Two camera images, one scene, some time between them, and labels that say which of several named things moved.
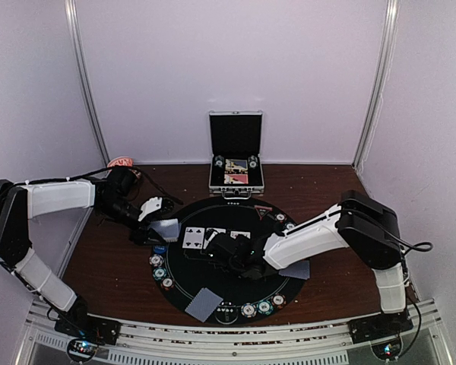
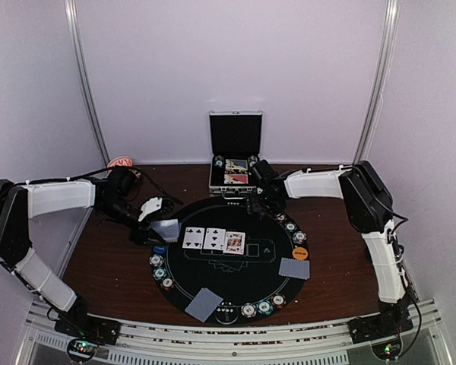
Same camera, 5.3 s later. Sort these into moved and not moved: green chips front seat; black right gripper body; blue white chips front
Moved: black right gripper body
Not moved: blue white chips front; green chips front seat
